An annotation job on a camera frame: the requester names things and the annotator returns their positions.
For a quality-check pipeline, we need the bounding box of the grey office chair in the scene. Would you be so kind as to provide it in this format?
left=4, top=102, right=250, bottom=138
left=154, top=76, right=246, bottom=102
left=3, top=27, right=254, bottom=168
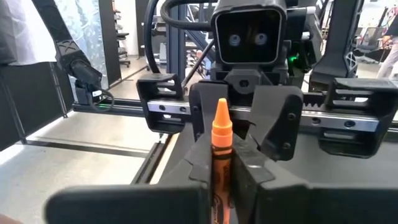
left=354, top=26, right=387, bottom=63

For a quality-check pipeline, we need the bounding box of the translucent plastic sheet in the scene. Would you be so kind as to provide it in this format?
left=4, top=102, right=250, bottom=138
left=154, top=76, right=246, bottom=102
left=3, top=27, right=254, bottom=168
left=54, top=0, right=108, bottom=90

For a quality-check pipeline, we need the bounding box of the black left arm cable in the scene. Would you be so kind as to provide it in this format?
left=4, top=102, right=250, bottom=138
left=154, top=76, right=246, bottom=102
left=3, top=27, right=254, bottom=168
left=144, top=0, right=218, bottom=74

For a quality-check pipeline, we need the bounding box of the dark blue metal post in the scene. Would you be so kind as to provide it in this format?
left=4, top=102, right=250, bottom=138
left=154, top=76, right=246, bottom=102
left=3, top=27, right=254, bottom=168
left=166, top=4, right=187, bottom=82

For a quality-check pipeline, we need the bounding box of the black partition panel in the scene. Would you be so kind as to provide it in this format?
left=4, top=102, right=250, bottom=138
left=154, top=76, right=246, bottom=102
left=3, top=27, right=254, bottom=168
left=0, top=61, right=75, bottom=152

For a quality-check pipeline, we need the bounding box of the black pillar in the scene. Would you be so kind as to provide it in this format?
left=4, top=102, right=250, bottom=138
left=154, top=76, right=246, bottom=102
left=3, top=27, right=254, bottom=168
left=98, top=0, right=122, bottom=85

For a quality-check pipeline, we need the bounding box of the black office chair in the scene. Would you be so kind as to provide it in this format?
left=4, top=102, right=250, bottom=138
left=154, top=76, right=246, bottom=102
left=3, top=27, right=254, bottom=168
left=115, top=30, right=131, bottom=68

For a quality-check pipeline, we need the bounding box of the orange crayon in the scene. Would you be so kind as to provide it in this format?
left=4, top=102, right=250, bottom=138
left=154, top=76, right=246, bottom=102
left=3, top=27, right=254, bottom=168
left=210, top=98, right=234, bottom=224

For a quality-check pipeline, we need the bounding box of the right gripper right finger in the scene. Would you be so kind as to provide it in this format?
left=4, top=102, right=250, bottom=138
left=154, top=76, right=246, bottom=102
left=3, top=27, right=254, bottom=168
left=231, top=136, right=276, bottom=224

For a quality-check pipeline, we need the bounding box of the person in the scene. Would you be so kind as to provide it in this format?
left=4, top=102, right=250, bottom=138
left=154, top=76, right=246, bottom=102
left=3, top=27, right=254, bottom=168
left=377, top=12, right=398, bottom=79

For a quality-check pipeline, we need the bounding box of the black robot head camera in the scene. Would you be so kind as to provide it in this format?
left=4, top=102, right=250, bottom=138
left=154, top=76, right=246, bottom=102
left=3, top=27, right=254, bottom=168
left=210, top=0, right=288, bottom=65

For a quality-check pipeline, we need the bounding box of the white cloth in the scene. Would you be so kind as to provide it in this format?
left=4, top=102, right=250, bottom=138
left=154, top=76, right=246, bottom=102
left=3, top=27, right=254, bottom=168
left=0, top=0, right=57, bottom=66

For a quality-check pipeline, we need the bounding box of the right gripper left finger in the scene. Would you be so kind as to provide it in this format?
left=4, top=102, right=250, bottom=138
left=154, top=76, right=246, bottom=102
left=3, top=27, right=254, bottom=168
left=186, top=135, right=213, bottom=224

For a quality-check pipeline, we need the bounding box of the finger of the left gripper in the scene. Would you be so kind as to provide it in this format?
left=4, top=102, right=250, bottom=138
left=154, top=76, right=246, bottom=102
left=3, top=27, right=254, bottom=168
left=248, top=85, right=305, bottom=162
left=188, top=81, right=230, bottom=144

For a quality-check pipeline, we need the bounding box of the black aluminium table frame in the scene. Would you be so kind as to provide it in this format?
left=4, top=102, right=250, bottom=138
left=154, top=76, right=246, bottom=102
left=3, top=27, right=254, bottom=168
left=73, top=98, right=175, bottom=184

